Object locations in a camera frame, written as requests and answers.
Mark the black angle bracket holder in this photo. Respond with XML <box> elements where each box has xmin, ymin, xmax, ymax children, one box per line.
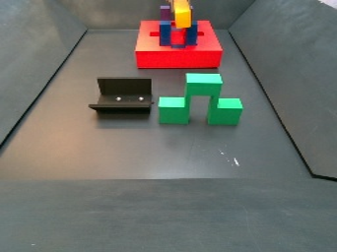
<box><xmin>88</xmin><ymin>77</ymin><xmax>153</xmax><ymax>113</ymax></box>

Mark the yellow long rectangular block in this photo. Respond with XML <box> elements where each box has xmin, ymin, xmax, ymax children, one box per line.
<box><xmin>173</xmin><ymin>0</ymin><xmax>191</xmax><ymax>29</ymax></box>

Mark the red base board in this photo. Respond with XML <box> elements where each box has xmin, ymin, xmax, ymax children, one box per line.
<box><xmin>134</xmin><ymin>21</ymin><xmax>222</xmax><ymax>69</ymax></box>

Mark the blue u-shaped block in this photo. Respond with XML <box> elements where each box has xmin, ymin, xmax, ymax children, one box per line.
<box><xmin>159</xmin><ymin>21</ymin><xmax>198</xmax><ymax>48</ymax></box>

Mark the green stepped arch block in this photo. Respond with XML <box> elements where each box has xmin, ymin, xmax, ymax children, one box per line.
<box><xmin>157</xmin><ymin>72</ymin><xmax>244</xmax><ymax>126</ymax></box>

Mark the purple upright block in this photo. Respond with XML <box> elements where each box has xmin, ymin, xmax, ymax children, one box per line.
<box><xmin>159</xmin><ymin>5</ymin><xmax>171</xmax><ymax>21</ymax></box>

